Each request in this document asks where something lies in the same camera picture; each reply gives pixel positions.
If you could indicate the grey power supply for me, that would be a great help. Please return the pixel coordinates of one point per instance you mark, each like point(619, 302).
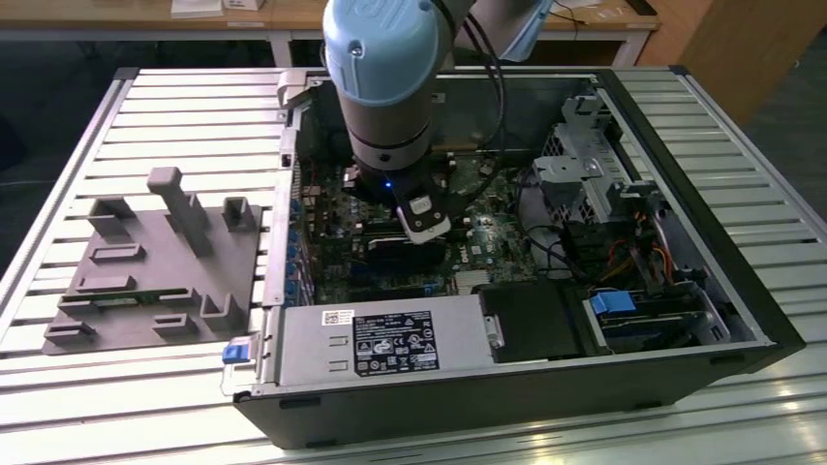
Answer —
point(310, 349)

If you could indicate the blue disk carrier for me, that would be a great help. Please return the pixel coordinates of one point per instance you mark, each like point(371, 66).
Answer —
point(610, 305)

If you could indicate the black open PC case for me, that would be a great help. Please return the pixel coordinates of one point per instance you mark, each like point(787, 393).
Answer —
point(516, 402)

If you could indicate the white box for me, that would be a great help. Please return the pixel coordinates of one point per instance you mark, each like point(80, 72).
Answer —
point(194, 7)
point(242, 5)

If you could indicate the metal drive cage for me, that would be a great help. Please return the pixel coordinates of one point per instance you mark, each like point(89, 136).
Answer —
point(582, 164)

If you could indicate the blue case latch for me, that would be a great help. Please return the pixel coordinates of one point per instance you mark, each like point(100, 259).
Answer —
point(234, 352)

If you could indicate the green motherboard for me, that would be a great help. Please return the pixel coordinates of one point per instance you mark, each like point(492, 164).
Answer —
point(498, 242)

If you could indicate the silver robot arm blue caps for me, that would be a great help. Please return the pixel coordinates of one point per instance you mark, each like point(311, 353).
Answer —
point(387, 121)

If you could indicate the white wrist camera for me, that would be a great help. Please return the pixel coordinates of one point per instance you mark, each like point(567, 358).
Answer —
point(426, 227)

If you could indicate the green RAM stick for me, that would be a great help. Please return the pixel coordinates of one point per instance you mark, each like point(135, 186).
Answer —
point(116, 299)

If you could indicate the black disk bay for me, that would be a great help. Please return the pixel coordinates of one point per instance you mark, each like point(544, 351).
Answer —
point(536, 319)

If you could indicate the black empty RAM slot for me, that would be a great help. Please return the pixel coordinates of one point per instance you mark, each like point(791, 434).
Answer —
point(378, 220)
point(378, 224)
point(378, 227)

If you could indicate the wooden desk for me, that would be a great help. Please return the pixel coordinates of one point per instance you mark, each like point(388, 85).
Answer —
point(96, 17)

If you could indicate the black graphics card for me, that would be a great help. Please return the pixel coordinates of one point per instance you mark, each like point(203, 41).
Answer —
point(387, 254)

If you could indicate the brown wooden cabinet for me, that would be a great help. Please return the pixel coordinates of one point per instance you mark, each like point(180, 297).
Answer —
point(756, 48)

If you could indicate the grey parts rack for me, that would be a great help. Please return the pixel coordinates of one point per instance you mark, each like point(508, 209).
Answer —
point(148, 271)

